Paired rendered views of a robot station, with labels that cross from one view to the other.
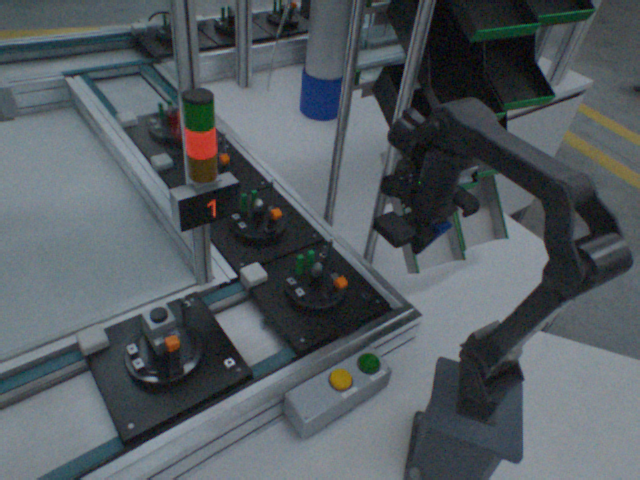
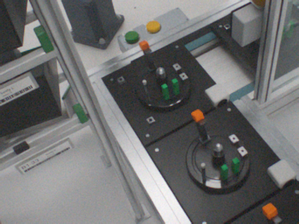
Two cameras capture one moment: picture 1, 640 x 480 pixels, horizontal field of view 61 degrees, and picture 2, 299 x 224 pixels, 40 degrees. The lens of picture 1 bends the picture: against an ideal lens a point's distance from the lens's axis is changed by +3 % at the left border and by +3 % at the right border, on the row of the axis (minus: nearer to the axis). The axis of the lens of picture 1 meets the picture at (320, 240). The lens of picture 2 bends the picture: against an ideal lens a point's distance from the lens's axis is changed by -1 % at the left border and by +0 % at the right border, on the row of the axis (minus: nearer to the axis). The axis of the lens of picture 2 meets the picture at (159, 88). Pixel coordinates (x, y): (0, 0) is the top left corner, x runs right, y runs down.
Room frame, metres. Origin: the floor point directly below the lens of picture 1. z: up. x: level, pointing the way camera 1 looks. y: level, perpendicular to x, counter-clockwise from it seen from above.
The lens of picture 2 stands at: (1.38, 0.20, 1.82)
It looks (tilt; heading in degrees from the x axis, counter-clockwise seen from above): 54 degrees down; 200
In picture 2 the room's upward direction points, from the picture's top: 11 degrees counter-clockwise
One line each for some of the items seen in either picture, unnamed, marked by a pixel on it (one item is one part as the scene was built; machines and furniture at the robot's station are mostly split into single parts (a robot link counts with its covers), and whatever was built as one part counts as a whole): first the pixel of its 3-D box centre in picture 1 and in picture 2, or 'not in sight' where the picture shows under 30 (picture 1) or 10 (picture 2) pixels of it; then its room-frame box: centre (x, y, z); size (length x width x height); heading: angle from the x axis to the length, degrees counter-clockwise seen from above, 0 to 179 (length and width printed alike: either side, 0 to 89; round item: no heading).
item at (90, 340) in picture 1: (93, 341); not in sight; (0.58, 0.40, 0.97); 0.05 x 0.05 x 0.04; 41
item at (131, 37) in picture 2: (368, 363); (131, 37); (0.62, -0.13, 0.96); 0.04 x 0.04 x 0.02
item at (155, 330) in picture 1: (158, 321); not in sight; (0.58, 0.27, 1.06); 0.08 x 0.04 x 0.07; 41
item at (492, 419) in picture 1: (482, 392); not in sight; (0.50, -0.30, 1.09); 0.07 x 0.07 x 0.06; 78
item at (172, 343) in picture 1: (171, 350); not in sight; (0.54, 0.23, 1.04); 0.04 x 0.02 x 0.08; 41
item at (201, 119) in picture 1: (199, 111); not in sight; (0.76, 0.22, 1.38); 0.05 x 0.05 x 0.05
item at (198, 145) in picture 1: (200, 138); not in sight; (0.76, 0.22, 1.33); 0.05 x 0.05 x 0.05
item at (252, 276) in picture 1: (316, 275); (162, 78); (0.79, 0.00, 1.01); 0.24 x 0.24 x 0.13; 41
